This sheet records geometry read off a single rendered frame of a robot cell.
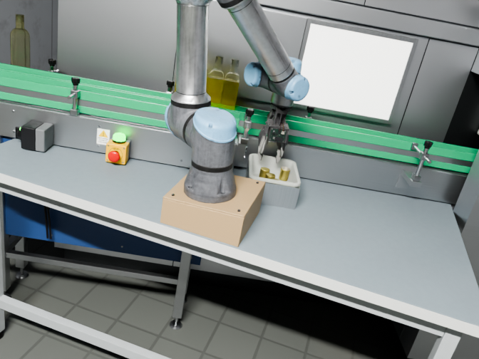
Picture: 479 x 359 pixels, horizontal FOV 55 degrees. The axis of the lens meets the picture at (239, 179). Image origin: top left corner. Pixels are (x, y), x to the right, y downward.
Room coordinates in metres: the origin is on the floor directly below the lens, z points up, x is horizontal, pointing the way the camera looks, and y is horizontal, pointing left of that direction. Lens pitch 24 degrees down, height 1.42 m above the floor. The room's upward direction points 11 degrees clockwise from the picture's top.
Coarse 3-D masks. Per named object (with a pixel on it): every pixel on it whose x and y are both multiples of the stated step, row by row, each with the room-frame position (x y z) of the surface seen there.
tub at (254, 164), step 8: (256, 160) 1.56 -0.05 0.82; (264, 160) 1.57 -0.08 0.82; (272, 160) 1.57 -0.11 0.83; (280, 160) 1.57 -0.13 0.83; (288, 160) 1.57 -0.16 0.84; (256, 168) 1.56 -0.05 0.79; (272, 168) 1.57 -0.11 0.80; (280, 168) 1.57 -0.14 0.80; (296, 168) 1.50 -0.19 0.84; (256, 176) 1.53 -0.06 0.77; (296, 176) 1.44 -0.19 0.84; (288, 184) 1.36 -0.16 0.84; (296, 184) 1.36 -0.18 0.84
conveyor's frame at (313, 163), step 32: (0, 128) 1.48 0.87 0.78; (64, 128) 1.50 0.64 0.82; (96, 128) 1.50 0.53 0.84; (128, 128) 1.51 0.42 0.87; (160, 160) 1.52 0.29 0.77; (320, 160) 1.64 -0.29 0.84; (352, 160) 1.65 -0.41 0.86; (384, 160) 1.67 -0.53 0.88; (416, 192) 1.67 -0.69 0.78; (448, 192) 1.67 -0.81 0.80
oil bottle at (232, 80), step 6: (228, 72) 1.69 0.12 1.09; (228, 78) 1.66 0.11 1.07; (234, 78) 1.66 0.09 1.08; (228, 84) 1.66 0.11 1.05; (234, 84) 1.66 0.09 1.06; (222, 90) 1.66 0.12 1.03; (228, 90) 1.66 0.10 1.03; (234, 90) 1.66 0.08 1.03; (222, 96) 1.66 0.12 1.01; (228, 96) 1.66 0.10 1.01; (234, 96) 1.66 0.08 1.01; (222, 102) 1.66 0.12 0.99; (228, 102) 1.66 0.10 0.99; (234, 102) 1.66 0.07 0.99; (228, 108) 1.66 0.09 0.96; (234, 108) 1.66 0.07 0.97
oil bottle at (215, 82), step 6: (210, 72) 1.66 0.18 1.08; (216, 72) 1.66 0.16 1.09; (222, 72) 1.68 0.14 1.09; (210, 78) 1.65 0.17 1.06; (216, 78) 1.65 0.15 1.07; (222, 78) 1.66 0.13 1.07; (210, 84) 1.65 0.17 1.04; (216, 84) 1.65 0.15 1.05; (222, 84) 1.66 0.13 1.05; (210, 90) 1.65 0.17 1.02; (216, 90) 1.65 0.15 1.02; (210, 96) 1.65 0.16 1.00; (216, 96) 1.65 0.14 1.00; (216, 102) 1.65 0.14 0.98
